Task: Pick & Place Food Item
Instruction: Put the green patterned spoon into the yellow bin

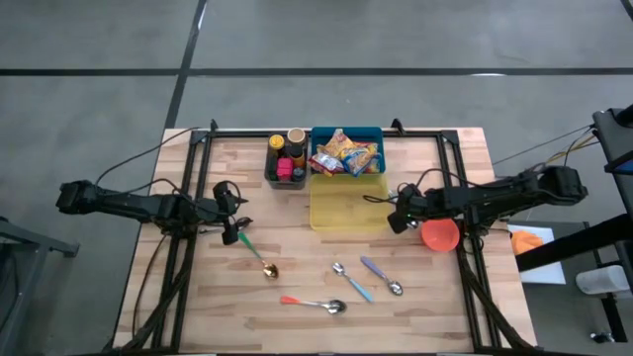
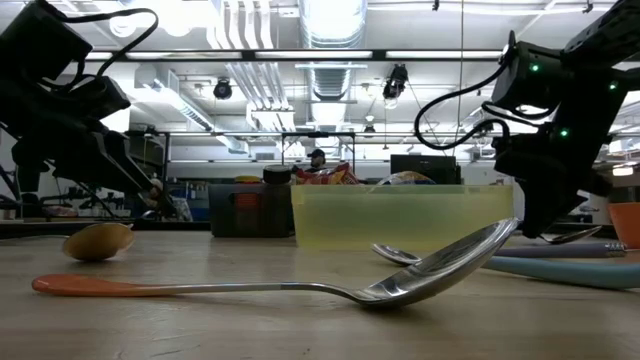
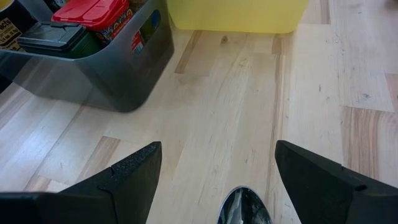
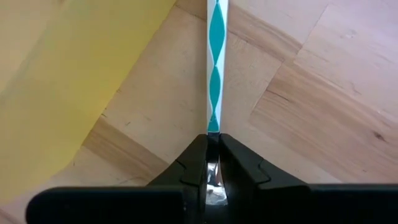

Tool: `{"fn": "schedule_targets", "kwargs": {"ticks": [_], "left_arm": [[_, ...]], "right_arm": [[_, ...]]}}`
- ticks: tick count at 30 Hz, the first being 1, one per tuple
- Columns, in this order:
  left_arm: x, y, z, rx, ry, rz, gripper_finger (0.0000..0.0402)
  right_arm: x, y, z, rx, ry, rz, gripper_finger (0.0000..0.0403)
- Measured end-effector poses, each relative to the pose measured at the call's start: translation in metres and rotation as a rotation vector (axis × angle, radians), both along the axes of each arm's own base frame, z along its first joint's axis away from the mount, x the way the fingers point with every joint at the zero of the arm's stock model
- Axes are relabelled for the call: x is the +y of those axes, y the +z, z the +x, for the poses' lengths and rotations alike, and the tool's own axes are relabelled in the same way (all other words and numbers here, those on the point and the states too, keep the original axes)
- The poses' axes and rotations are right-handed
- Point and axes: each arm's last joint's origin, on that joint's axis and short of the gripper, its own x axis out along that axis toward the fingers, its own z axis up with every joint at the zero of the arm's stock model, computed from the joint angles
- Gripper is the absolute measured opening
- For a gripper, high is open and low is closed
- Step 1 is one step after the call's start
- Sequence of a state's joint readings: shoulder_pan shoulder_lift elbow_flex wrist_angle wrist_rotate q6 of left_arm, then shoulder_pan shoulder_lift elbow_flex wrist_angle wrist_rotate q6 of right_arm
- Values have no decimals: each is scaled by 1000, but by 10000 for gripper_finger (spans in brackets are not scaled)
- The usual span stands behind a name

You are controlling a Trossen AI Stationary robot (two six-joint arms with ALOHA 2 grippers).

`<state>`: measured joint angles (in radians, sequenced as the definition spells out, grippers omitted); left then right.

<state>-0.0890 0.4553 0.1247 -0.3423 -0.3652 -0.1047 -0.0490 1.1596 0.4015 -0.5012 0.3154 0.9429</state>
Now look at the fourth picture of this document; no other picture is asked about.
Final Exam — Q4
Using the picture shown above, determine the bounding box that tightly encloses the teal handled metal spoon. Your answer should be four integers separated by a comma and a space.
205, 0, 229, 206

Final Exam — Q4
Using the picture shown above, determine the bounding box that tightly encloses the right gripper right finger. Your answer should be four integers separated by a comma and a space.
219, 133, 398, 224

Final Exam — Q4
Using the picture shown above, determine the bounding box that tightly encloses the yellow translucent plastic bin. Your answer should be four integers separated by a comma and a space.
0, 0, 178, 206

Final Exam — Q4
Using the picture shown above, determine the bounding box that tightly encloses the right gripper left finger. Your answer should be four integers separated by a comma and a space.
26, 134, 208, 224

